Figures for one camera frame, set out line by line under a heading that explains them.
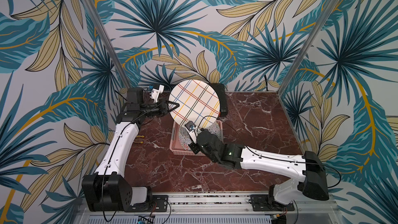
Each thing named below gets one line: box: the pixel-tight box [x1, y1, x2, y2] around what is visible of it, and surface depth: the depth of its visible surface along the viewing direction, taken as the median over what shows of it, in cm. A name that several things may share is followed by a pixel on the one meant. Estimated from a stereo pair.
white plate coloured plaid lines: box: [168, 79, 221, 129], surface depth 76 cm
